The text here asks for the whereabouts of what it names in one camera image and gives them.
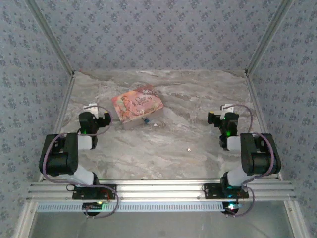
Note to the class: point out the pink snack bag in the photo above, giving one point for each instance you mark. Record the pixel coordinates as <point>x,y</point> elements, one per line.
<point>136,104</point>

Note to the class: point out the small blue padlock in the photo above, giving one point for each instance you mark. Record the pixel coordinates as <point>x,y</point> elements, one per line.
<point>146,120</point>

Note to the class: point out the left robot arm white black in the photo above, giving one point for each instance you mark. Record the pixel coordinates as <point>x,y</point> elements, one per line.
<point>81,176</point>

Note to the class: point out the left black controller board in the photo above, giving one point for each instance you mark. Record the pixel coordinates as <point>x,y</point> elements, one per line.
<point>92,206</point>

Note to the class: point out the black controller board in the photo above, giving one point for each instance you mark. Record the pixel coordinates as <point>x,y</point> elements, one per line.
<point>231,207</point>
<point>92,206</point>

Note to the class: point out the right black controller board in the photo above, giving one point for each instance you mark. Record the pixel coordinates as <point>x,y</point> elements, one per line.
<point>231,207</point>

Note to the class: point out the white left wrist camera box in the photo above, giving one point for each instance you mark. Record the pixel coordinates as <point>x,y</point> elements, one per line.
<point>89,108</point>

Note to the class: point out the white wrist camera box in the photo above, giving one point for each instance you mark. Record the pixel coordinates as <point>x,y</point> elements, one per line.
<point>89,108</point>
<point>227,108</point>

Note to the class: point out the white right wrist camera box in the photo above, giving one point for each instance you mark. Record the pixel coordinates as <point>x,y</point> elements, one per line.
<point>227,108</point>

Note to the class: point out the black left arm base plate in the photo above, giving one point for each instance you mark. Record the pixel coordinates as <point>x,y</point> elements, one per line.
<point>110,189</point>

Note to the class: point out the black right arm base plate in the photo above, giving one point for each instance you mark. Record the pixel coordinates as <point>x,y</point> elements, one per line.
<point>210,191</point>

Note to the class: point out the aluminium mounting rail beam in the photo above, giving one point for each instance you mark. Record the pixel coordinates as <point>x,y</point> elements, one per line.
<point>158,191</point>

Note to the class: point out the aluminium frame post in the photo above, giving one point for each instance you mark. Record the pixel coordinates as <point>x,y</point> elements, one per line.
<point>51,37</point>
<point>268,37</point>

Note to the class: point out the aluminium frame leg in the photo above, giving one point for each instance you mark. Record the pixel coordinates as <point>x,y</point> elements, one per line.
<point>296,220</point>
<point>24,220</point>

